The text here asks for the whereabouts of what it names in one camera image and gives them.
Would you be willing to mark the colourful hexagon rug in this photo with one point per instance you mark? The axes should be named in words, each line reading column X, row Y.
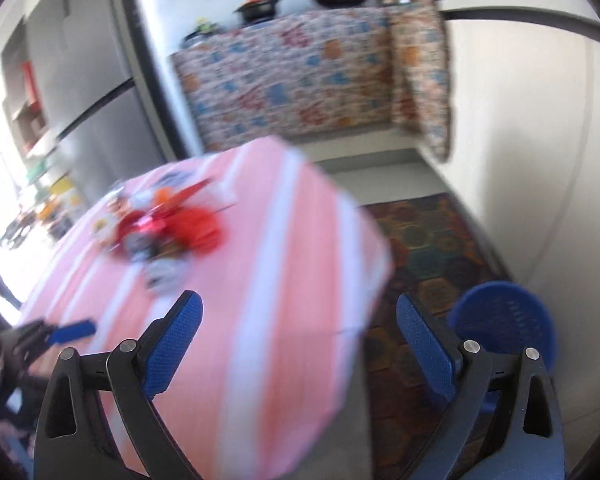
column 430, row 245

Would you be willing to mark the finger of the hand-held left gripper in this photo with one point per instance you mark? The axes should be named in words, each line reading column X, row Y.
column 75, row 332

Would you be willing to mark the grey refrigerator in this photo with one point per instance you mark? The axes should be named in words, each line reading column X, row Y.
column 95, row 60

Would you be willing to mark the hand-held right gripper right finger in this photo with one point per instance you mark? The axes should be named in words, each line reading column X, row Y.
column 425, row 347

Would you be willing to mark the pink striped tablecloth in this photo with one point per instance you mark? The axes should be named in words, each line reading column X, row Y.
column 290, row 260

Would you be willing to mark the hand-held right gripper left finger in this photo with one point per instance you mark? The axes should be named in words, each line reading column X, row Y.
column 180, row 345

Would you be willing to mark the pile of mixed wrappers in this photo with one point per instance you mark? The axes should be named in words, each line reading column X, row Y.
column 145, row 240

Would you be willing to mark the red plastic bag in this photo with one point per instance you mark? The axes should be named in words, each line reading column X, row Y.
column 200, row 230

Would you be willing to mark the printed patterned blanket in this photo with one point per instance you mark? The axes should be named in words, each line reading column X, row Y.
column 290, row 75

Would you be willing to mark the black cooking pot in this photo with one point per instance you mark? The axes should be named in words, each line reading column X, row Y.
column 257, row 11

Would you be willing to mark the cluttered wooden shelf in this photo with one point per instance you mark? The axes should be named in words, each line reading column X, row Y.
column 35, row 120

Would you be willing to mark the white tissue pack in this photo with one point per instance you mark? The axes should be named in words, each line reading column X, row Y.
column 176, row 178

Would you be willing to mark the white kitchen counter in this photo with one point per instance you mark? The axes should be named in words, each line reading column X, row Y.
column 525, row 135

